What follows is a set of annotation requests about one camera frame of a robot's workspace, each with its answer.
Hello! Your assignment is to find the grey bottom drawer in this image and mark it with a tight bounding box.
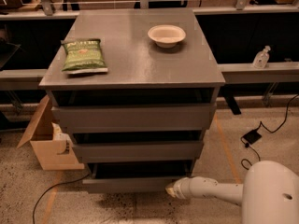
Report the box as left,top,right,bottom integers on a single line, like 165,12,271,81
82,160,192,193

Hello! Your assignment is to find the grey drawer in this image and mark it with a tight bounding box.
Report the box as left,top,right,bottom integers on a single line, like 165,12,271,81
82,160,192,193
52,105,216,133
73,141,203,163

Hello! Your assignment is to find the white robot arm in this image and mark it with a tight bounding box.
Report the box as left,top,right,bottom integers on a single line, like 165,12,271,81
165,161,299,224

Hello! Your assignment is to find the grey middle drawer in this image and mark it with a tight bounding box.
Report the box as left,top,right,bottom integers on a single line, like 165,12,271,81
73,141,203,163

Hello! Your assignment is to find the grey top drawer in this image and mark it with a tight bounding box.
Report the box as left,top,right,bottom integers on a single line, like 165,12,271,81
52,105,216,133

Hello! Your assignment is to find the grey drawer cabinet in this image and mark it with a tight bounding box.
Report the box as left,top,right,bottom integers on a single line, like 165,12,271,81
38,8,226,179

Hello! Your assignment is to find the black power adapter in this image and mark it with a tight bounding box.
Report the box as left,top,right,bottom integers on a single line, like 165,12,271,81
241,130,262,145

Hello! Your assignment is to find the open cardboard box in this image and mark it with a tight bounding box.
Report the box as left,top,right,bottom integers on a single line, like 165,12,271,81
17,95,84,170

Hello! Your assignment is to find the white paper bowl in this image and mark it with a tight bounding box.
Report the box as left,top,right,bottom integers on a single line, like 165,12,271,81
148,25,186,49

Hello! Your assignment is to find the green chip bag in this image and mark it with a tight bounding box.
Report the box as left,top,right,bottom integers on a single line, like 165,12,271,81
62,38,108,75

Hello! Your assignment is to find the black cable left floor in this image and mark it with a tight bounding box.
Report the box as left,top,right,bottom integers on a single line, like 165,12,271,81
32,172,92,224

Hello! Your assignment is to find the black cable floor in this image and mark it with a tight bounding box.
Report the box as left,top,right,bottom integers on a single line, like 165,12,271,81
32,172,92,224
239,93,299,171

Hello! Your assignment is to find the black cable right floor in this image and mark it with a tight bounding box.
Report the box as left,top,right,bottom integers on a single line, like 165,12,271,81
239,93,299,171

